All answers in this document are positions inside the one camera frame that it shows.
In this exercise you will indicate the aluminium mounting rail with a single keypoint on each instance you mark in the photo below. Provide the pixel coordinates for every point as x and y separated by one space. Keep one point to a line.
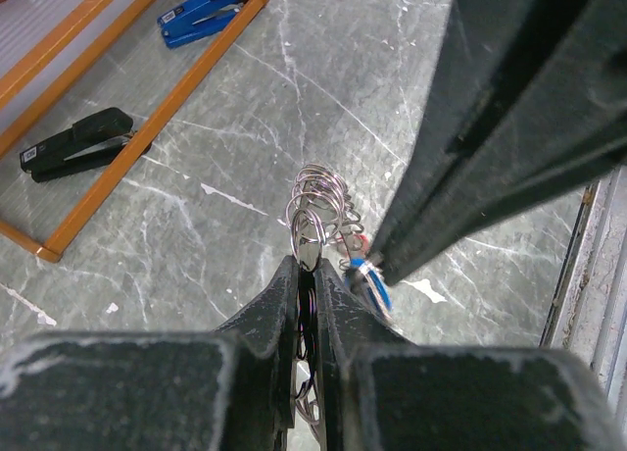
588 312

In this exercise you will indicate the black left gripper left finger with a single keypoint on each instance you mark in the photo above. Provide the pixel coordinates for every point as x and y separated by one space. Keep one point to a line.
231 388

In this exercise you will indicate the red key tag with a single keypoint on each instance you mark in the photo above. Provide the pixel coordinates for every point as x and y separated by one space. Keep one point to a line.
358 242

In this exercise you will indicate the large keyring with small rings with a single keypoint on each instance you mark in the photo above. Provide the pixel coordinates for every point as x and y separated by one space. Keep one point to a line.
320 212

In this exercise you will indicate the black stapler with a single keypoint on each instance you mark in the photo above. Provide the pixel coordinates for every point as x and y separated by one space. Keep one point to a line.
91 143

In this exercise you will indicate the blue stapler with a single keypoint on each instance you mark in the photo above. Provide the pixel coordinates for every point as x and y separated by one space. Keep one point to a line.
193 20

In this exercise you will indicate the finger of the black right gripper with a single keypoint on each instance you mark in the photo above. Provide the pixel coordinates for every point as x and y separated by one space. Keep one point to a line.
455 103
539 186

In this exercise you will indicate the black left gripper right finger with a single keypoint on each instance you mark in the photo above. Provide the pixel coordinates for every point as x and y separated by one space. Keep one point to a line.
379 391

